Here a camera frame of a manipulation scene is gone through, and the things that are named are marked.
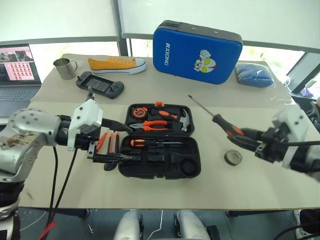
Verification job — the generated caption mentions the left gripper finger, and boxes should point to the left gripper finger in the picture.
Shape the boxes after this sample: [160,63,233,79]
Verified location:
[92,152,141,164]
[100,117,133,133]

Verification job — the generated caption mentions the blue cloth bag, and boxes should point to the blue cloth bag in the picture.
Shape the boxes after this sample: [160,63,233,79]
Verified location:
[234,61,276,89]

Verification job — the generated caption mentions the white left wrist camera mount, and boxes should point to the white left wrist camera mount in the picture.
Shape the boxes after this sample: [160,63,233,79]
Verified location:
[66,98,104,152]

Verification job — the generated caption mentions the grey tape roll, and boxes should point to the grey tape roll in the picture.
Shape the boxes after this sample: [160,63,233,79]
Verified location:
[223,149,244,166]

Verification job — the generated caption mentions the steel mug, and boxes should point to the steel mug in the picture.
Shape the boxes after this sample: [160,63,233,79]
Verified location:
[52,57,79,81]

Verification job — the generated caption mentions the yellow canvas sneaker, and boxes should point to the yellow canvas sneaker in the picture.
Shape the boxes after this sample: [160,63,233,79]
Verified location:
[87,56,148,76]

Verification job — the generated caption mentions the blue boxing pad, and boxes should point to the blue boxing pad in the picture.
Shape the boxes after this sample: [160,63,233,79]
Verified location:
[152,19,244,86]

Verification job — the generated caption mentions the orange precision screwdriver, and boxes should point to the orange precision screwdriver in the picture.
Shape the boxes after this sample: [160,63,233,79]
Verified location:
[96,132,109,151]
[113,132,121,154]

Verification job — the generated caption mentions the steel claw hammer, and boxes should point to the steel claw hammer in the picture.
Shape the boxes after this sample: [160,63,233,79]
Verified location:
[171,107,192,133]

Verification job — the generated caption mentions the grey window pillar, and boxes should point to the grey window pillar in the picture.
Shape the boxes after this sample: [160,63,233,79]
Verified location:
[110,0,130,57]

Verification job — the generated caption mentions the open laptop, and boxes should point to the open laptop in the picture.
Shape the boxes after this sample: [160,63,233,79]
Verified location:
[0,44,42,118]

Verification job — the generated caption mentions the black handheld game controller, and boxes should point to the black handheld game controller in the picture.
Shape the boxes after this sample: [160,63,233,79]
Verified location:
[75,71,125,100]

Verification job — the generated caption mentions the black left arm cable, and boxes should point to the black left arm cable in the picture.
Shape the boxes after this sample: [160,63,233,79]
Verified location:
[48,146,59,223]
[51,148,79,223]

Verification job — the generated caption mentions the orange handled pliers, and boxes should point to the orange handled pliers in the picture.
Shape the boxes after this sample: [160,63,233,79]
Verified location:
[129,120,169,132]

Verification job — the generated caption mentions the long black orange screwdriver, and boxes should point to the long black orange screwdriver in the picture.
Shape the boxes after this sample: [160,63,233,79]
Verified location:
[187,94,245,137]

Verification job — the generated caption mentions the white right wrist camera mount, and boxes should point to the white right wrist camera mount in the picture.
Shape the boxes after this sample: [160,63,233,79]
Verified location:
[271,106,316,173]

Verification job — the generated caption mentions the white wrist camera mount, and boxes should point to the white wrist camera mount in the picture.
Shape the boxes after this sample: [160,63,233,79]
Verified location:
[271,106,316,173]
[66,98,104,152]

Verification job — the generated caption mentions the white rounded shape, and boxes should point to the white rounded shape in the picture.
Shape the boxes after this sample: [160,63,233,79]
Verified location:
[112,209,145,240]
[173,209,211,240]

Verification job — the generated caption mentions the short black orange screwdriver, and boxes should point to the short black orange screwdriver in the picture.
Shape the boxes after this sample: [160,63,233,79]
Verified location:
[129,138,185,148]

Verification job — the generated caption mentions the black plastic tool case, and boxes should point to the black plastic tool case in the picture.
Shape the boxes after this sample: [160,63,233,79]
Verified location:
[117,101,202,180]

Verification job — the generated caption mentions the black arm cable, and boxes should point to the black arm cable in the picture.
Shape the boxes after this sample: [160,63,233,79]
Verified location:
[51,148,79,223]
[282,140,320,147]
[48,146,59,223]

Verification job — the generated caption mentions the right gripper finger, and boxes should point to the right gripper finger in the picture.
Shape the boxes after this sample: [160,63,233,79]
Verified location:
[226,134,264,152]
[238,127,267,138]

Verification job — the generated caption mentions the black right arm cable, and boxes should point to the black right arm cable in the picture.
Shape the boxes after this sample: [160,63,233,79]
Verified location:
[282,140,320,147]

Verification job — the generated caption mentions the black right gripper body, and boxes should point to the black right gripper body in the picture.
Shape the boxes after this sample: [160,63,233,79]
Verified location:
[254,124,292,164]

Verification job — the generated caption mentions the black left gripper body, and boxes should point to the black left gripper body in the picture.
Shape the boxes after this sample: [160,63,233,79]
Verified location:
[74,124,101,163]

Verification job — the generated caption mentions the orange black tape measure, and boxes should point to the orange black tape measure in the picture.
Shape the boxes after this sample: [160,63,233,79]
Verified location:
[132,106,149,119]

